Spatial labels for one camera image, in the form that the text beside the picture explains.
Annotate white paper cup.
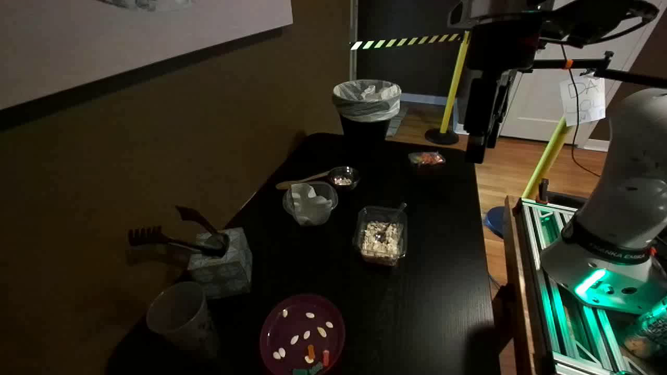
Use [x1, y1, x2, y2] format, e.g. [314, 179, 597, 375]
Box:
[146, 281, 219, 360]

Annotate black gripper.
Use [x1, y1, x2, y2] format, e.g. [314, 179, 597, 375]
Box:
[448, 0, 553, 163]

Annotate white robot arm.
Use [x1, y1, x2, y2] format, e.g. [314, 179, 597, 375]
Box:
[448, 0, 667, 314]

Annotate black trash bin white liner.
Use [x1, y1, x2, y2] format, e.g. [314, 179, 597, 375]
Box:
[332, 79, 403, 151]

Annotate wooden spoon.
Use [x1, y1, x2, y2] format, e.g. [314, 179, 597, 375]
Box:
[275, 172, 329, 189]

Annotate white wall board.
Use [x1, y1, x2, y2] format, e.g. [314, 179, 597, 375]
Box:
[0, 0, 294, 109]

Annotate small steel bowl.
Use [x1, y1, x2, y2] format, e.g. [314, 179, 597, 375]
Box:
[328, 167, 361, 191]

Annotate clear round container with tissue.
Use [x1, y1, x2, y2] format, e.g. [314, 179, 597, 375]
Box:
[284, 182, 337, 227]

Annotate black camera arm stand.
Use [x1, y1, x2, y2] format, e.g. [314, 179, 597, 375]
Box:
[527, 57, 667, 87]

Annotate yellow stanchion post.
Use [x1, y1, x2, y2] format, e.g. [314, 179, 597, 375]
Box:
[425, 33, 469, 147]

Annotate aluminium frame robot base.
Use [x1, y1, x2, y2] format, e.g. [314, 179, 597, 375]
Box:
[511, 200, 667, 375]

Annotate striped barrier tape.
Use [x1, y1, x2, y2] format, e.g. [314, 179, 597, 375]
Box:
[347, 33, 466, 53]

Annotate purple plate with candies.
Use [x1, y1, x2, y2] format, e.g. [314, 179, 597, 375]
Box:
[258, 293, 345, 375]

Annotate small clear container far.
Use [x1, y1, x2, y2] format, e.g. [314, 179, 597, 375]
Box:
[408, 152, 445, 167]

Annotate clear rectangular lunchbox with seeds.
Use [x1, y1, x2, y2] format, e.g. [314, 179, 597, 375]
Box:
[354, 206, 408, 267]

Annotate hanging white paper sheet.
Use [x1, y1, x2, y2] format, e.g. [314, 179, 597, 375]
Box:
[561, 78, 607, 127]

